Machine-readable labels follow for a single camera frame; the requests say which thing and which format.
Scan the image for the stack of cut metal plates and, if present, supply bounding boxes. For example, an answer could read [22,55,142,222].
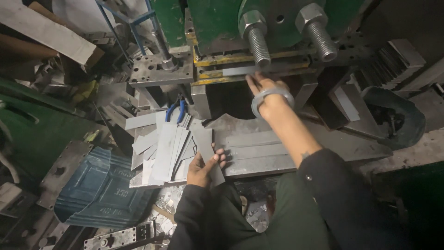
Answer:
[357,38,426,91]

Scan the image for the steel bracket with holes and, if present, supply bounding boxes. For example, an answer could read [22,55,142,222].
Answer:
[83,220,157,250]

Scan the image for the yellow-edged press die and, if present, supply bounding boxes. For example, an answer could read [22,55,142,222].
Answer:
[191,47,321,87]

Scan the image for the grey metal strip blank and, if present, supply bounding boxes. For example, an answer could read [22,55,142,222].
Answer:
[222,65,265,77]

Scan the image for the small threaded steel bolt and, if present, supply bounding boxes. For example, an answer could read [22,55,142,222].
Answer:
[151,28,179,72]

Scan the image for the white flat board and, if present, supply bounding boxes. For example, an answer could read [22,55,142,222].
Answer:
[0,0,98,66]

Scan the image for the person's left hand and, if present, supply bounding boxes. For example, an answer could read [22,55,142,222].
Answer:
[187,143,227,188]

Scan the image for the blue metal frame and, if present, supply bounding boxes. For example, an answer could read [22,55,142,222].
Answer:
[95,0,160,56]

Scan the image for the flat grey metal strip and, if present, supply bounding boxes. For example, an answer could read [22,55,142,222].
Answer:
[227,143,290,161]
[225,131,282,148]

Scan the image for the black rubber tub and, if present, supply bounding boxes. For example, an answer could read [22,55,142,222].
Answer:
[361,86,426,150]

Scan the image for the person's right hand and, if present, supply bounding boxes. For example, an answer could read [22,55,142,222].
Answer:
[245,71,293,111]

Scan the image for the heap of metal scrap punchings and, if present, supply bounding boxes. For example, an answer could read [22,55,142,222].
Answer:
[146,184,188,250]

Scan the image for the green machine cover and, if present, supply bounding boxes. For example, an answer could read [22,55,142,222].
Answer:
[0,78,105,181]

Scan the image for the blue embossed sheet panel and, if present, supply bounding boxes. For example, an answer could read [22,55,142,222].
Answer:
[54,146,155,230]

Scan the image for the long grey metal strip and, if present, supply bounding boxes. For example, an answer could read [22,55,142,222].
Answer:
[192,128,226,187]

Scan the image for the grey steel base plate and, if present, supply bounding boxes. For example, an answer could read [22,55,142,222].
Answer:
[205,113,393,178]

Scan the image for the large threaded steel bolt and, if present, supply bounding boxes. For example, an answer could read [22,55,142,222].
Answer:
[295,3,338,63]
[238,10,272,69]

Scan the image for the silver wrist bangle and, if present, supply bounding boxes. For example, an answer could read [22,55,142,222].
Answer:
[251,87,295,121]

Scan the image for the perforated rusty steel plate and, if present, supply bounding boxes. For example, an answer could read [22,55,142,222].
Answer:
[36,140,94,211]

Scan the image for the blue-handled pliers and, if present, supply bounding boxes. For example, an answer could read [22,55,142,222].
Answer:
[164,96,186,125]

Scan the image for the drilled steel clamp plate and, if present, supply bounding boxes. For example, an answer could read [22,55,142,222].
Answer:
[129,51,195,88]

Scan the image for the green press machine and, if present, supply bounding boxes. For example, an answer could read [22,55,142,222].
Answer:
[149,0,368,56]

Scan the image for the pile of grey metal strips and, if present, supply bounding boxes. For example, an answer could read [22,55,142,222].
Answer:
[125,110,198,188]

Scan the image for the short grey metal strip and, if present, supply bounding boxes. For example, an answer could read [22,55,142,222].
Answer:
[334,86,362,123]

